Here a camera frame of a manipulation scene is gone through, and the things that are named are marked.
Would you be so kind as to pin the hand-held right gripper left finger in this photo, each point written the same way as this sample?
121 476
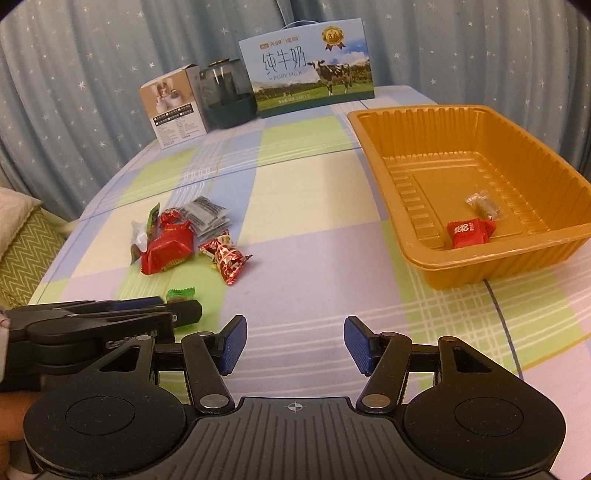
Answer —
233 344

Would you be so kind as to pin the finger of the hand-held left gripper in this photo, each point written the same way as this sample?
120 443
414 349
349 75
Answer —
134 303
184 314

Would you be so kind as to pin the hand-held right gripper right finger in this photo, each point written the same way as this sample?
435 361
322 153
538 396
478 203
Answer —
356 344

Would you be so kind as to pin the green candy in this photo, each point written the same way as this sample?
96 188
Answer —
181 293

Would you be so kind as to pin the large red snack packet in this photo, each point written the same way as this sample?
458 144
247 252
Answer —
166 251

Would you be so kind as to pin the white green snack packet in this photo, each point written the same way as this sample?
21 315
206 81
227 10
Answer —
138 236

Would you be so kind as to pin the red white candy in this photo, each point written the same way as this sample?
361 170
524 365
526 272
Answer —
216 243
234 264

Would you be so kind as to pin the orange plastic tray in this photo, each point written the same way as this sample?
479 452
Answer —
531 152

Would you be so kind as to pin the person's left hand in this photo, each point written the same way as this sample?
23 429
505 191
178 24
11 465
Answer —
10 415

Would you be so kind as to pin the green zigzag cushion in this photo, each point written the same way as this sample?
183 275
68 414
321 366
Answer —
27 258

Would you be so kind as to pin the small red gold candy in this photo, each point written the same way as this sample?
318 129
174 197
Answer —
170 216

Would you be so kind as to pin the white pillow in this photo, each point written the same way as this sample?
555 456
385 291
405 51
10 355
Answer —
14 217

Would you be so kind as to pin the checked pastel tablecloth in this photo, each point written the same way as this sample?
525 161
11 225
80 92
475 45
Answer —
300 207

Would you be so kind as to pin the red square candy packet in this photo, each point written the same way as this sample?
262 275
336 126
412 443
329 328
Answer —
467 233

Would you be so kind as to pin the clear wrapped brown candy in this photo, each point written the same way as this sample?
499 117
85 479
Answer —
484 205

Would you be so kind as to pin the white product box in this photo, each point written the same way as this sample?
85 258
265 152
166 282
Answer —
175 110

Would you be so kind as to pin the dark green glass jar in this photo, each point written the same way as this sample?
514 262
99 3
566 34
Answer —
228 101

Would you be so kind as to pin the blue star curtain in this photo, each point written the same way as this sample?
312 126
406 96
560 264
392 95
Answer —
92 69

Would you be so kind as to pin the blue milk carton box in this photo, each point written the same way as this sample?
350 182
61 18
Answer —
304 69

